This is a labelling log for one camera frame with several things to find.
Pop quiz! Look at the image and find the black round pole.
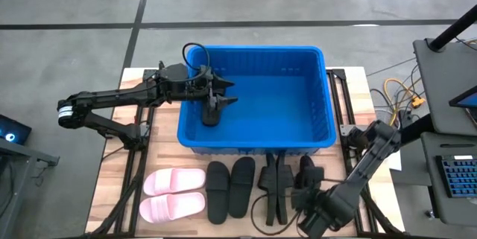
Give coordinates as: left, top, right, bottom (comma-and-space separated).
427, 4, 477, 52

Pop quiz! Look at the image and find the grey metal cart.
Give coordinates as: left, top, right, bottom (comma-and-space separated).
0, 138, 60, 239

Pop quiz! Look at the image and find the pink slide sandal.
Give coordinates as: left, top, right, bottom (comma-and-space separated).
139, 191, 206, 224
143, 168, 206, 197

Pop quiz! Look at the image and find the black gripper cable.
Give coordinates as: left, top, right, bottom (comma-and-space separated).
181, 42, 212, 83
250, 189, 311, 238

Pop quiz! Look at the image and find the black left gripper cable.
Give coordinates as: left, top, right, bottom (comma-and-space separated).
181, 42, 212, 83

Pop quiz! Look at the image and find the grey keyboard desk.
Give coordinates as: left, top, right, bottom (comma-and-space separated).
420, 131, 477, 227

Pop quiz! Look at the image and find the black keyboard with blue keys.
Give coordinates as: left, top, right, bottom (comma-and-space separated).
435, 154, 477, 199

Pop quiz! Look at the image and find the blue plastic bin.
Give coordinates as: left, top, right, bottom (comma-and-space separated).
177, 45, 338, 156

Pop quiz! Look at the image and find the yellow floor cable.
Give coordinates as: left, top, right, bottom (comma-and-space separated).
383, 77, 423, 127

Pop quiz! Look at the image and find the black tablet with blue screen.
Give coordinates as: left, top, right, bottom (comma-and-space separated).
449, 85, 477, 110

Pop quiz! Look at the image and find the black desk support bar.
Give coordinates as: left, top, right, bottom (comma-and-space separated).
399, 114, 435, 145

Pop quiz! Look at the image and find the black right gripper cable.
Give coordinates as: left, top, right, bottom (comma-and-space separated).
250, 189, 311, 238

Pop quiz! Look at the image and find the black device with blue light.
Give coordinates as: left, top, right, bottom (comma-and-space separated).
0, 114, 33, 145

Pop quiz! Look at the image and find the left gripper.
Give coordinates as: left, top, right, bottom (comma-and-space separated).
185, 65, 239, 112

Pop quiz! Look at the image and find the white paper sheet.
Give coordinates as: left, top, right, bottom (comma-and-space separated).
387, 149, 403, 171

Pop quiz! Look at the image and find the grey desk panel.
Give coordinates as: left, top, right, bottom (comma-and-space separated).
412, 37, 477, 138

